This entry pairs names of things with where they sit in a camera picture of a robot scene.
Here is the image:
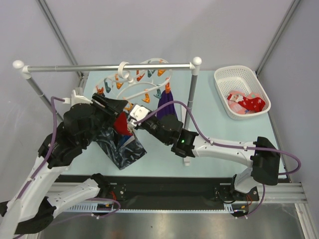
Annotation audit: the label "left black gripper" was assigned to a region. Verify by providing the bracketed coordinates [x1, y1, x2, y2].
[83, 92, 129, 145]

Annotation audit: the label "red sock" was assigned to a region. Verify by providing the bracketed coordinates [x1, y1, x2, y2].
[113, 112, 133, 136]

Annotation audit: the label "white round clip hanger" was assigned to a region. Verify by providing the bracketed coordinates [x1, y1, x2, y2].
[93, 68, 172, 110]

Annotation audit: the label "santa christmas sock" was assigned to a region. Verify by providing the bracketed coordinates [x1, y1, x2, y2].
[226, 90, 266, 113]

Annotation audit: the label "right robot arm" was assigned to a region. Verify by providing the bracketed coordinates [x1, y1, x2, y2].
[129, 115, 280, 200]

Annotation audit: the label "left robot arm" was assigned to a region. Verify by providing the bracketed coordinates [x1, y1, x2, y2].
[0, 93, 128, 239]

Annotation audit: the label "purple cloth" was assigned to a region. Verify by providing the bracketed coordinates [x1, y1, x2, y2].
[156, 89, 178, 120]

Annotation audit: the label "dark patterned shorts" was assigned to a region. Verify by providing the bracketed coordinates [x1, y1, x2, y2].
[95, 127, 147, 170]

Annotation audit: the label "white silver clothes rack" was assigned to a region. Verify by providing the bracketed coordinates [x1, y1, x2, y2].
[12, 57, 201, 178]

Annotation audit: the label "pink sock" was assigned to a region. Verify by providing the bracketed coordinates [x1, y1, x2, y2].
[228, 92, 262, 116]

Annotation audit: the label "white plastic basket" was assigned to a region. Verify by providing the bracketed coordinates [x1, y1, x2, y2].
[214, 65, 271, 120]

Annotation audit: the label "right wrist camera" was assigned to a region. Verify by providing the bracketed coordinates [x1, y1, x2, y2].
[128, 104, 151, 126]

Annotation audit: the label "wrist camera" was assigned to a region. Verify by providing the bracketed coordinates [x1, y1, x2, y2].
[128, 104, 151, 126]
[63, 87, 92, 107]

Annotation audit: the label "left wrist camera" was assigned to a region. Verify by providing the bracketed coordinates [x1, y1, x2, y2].
[63, 87, 92, 107]

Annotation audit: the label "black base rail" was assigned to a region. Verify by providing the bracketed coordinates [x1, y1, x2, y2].
[104, 176, 237, 210]

